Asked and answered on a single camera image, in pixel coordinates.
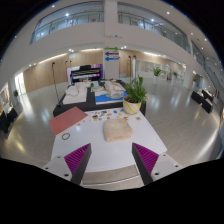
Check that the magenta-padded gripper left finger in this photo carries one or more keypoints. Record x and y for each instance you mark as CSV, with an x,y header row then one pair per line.
x,y
76,160

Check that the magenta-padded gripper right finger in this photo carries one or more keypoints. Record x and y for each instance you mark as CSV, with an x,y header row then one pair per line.
x,y
146,160

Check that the beige knitted towel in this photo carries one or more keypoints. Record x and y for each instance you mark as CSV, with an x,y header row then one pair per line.
x,y
116,130

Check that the pink rectangular board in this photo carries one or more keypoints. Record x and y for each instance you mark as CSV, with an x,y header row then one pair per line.
x,y
66,120

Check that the small round orange sticker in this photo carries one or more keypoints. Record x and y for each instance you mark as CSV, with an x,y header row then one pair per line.
x,y
138,118

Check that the small brown figure sticker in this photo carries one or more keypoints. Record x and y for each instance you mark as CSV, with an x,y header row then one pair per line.
x,y
126,117

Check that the colourful sticker sheet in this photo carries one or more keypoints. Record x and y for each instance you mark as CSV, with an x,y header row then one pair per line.
x,y
100,116

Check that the potted plant in striped pot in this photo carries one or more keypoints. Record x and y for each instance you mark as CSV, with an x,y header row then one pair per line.
x,y
130,107

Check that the black display platform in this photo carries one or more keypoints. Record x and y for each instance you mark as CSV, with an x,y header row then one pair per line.
x,y
86,105

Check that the white layered architectural model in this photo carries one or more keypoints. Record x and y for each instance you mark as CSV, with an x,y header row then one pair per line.
x,y
75,98

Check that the blue-based architectural model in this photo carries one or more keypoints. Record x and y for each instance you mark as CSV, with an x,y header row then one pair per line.
x,y
105,98

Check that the group of black chairs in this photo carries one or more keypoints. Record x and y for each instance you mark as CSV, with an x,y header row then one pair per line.
x,y
8,120

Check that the white long architectural model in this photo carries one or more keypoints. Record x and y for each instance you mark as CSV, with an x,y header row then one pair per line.
x,y
111,87

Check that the group of black benches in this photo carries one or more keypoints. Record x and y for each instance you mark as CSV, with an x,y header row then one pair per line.
x,y
201,100

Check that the tall black light stand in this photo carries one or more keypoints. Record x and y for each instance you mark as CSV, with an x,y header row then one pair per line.
x,y
54,80

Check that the distant potted plant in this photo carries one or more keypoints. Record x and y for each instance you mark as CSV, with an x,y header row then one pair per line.
x,y
15,92
157,71

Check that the blue arrow sign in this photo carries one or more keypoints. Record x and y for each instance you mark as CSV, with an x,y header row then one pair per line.
x,y
112,59

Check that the purple arrow sign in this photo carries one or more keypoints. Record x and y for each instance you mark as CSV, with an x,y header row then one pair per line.
x,y
111,53

